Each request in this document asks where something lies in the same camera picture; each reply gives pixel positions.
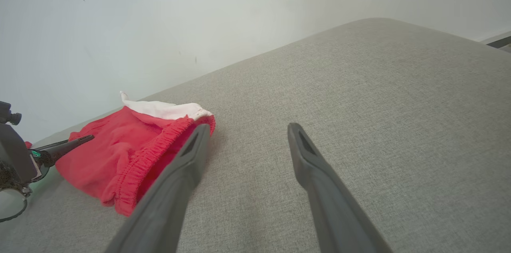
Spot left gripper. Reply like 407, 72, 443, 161
0, 123, 95, 198

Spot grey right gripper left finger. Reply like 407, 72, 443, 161
105, 124, 210, 253

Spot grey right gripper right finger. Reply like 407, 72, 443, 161
288, 123, 394, 253

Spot red shorts with white panel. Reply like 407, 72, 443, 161
55, 91, 216, 217

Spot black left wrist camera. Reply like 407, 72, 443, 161
0, 101, 22, 126

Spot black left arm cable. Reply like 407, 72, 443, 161
0, 195, 29, 222

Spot white wall baseboard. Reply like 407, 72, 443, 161
480, 31, 511, 52

